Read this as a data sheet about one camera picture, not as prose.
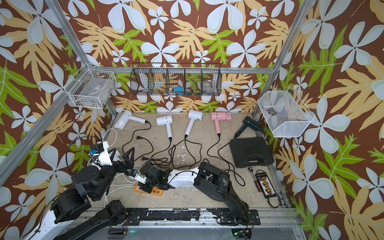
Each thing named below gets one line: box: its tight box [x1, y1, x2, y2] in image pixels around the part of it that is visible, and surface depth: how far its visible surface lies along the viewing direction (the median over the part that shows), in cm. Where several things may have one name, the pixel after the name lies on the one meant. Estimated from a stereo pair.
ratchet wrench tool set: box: [248, 166, 280, 208], surface depth 84 cm
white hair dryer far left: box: [114, 110, 147, 130], surface depth 116 cm
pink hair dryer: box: [210, 112, 232, 134], surface depth 114 cm
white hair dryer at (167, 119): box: [156, 115, 173, 139], surface depth 113 cm
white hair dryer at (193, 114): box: [184, 109, 204, 137], surface depth 113 cm
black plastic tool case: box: [229, 137, 274, 168], surface depth 95 cm
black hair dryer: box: [234, 116, 263, 139], surface depth 111 cm
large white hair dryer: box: [91, 141, 113, 170], surface depth 53 cm
